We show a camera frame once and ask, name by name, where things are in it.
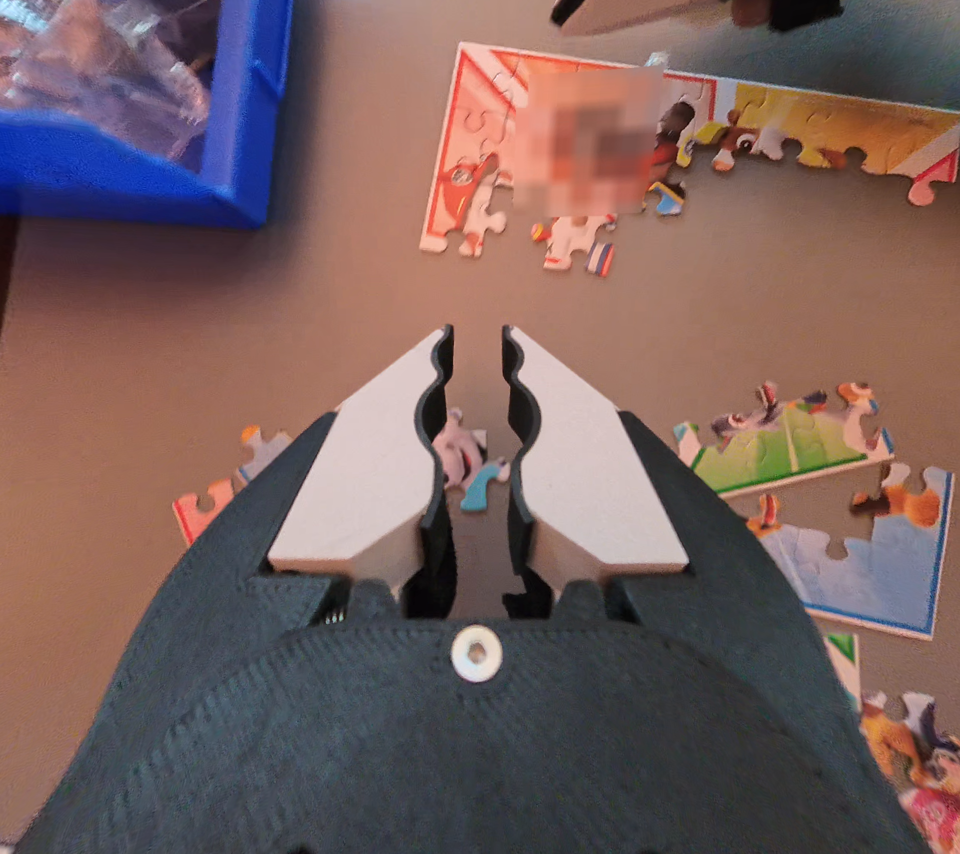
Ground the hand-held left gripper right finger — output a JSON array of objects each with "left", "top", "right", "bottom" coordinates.
[{"left": 499, "top": 325, "right": 691, "bottom": 620}]

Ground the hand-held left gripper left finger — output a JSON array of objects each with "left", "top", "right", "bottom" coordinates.
[{"left": 267, "top": 325, "right": 457, "bottom": 620}]

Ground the blue white red striped puzzle piece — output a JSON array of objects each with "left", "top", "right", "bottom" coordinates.
[{"left": 237, "top": 426, "right": 294, "bottom": 485}]

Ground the pink dog face puzzle section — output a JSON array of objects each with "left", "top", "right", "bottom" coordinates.
[{"left": 434, "top": 407, "right": 512, "bottom": 513}]

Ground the pink red striped puzzle piece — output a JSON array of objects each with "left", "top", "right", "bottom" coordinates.
[{"left": 171, "top": 478, "right": 238, "bottom": 545}]

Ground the green grass puzzle section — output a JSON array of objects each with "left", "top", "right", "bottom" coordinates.
[{"left": 672, "top": 381, "right": 896, "bottom": 497}]

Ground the yellow dog face puzzle piece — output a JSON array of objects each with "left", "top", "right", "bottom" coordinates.
[{"left": 693, "top": 107, "right": 786, "bottom": 174}]

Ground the yellow border puzzle section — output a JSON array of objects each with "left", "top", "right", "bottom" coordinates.
[{"left": 730, "top": 77, "right": 960, "bottom": 208}]

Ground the white dog red striped puzzle piece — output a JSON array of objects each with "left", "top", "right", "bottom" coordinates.
[{"left": 530, "top": 214, "right": 618, "bottom": 279}]

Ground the red border dog puzzle section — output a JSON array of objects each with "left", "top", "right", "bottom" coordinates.
[{"left": 419, "top": 41, "right": 723, "bottom": 260}]

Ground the plain blue puzzle piece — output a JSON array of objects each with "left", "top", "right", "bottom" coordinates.
[{"left": 802, "top": 532, "right": 946, "bottom": 641}]

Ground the teal green corner puzzle piece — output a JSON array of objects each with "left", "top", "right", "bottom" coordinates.
[{"left": 822, "top": 632, "right": 862, "bottom": 714}]

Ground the orange tail blue border puzzle piece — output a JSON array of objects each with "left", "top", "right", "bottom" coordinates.
[{"left": 850, "top": 461, "right": 956, "bottom": 549}]

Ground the orange dog face puzzle piece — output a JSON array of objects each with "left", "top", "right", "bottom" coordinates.
[{"left": 858, "top": 691, "right": 940, "bottom": 789}]

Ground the pink dog puzzle piece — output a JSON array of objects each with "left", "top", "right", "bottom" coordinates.
[{"left": 899, "top": 755, "right": 960, "bottom": 854}]

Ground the grey desk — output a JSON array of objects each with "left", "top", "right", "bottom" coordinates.
[{"left": 0, "top": 0, "right": 960, "bottom": 854}]

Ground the blue plastic bin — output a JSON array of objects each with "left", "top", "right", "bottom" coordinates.
[{"left": 0, "top": 0, "right": 302, "bottom": 230}]

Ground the clear plastic bag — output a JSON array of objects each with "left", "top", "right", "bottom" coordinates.
[{"left": 0, "top": 0, "right": 231, "bottom": 174}]

